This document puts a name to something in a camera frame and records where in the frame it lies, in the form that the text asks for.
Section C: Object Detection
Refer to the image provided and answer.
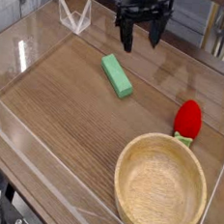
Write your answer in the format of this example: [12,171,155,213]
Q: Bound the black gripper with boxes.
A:
[115,0,175,52]

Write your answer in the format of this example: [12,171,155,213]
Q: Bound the red plush strawberry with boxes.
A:
[173,100,203,148]

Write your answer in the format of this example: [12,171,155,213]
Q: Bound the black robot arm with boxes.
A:
[115,0,175,52]

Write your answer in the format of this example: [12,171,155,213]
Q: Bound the green rectangular block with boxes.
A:
[101,54,133,98]

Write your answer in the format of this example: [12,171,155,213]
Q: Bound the wooden bowl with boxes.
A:
[114,132,208,224]

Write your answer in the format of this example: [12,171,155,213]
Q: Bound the clear acrylic corner bracket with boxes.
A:
[58,0,92,35]

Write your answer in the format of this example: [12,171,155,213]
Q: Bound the gold metal chair frame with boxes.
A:
[201,1,224,60]

